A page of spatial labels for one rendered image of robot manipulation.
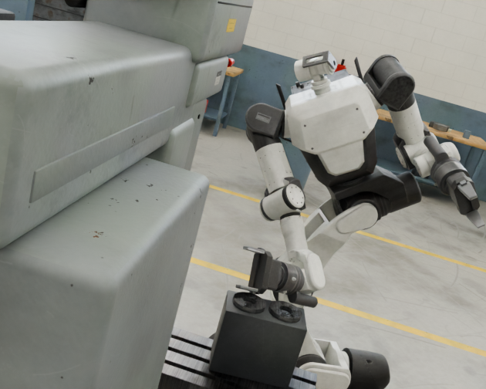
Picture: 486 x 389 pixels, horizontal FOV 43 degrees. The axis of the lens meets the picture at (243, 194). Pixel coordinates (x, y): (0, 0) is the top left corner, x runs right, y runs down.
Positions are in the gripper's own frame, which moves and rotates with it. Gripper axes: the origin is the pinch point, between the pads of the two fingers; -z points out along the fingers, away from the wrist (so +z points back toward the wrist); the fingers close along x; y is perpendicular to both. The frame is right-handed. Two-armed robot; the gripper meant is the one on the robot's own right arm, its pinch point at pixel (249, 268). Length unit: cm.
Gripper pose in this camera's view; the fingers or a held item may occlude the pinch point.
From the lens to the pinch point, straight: 169.8
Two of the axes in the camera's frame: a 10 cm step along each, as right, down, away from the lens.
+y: 6.7, -0.2, -7.4
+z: 7.2, 2.7, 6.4
